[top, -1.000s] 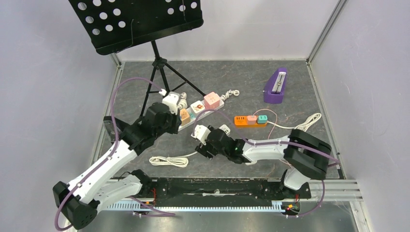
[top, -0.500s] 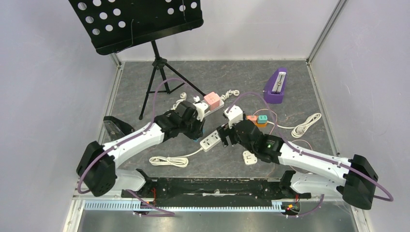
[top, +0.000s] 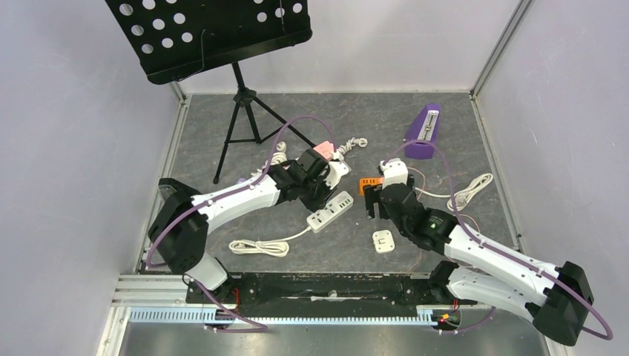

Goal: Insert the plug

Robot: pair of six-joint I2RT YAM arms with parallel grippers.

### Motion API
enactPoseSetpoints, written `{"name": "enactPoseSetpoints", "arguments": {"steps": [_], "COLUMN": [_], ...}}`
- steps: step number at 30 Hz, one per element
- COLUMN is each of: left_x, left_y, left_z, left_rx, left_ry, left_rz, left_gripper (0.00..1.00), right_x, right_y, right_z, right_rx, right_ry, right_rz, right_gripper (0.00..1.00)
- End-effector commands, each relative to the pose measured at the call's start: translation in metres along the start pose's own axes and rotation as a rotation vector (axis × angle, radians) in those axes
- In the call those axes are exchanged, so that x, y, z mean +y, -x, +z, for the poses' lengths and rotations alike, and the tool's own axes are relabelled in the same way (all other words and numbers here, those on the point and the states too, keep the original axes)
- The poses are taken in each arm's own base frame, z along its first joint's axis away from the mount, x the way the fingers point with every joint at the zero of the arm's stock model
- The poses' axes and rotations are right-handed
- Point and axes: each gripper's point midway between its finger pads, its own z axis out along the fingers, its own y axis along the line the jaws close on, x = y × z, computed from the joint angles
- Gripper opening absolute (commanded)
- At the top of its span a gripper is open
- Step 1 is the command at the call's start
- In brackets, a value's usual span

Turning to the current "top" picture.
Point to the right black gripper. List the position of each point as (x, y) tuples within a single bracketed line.
[(371, 200)]

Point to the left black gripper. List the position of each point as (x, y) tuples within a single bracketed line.
[(314, 206)]

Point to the orange power strip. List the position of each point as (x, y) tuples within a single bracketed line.
[(363, 183)]

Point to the white power strip with USB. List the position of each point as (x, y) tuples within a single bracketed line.
[(333, 209)]

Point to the white plug adapter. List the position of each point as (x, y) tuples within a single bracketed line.
[(383, 241)]

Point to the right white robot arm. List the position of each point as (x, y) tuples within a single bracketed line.
[(555, 299)]

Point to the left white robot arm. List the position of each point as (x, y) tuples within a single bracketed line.
[(180, 230)]

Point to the purple metronome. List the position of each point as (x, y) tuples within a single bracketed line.
[(423, 127)]

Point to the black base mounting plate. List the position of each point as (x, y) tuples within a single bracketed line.
[(292, 294)]

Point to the clear plastic tray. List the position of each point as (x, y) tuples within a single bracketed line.
[(165, 188)]

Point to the black perforated music stand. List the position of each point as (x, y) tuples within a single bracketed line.
[(175, 40)]

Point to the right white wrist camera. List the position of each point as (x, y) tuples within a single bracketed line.
[(394, 171)]

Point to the aluminium rail frame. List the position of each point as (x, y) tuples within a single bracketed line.
[(178, 39)]

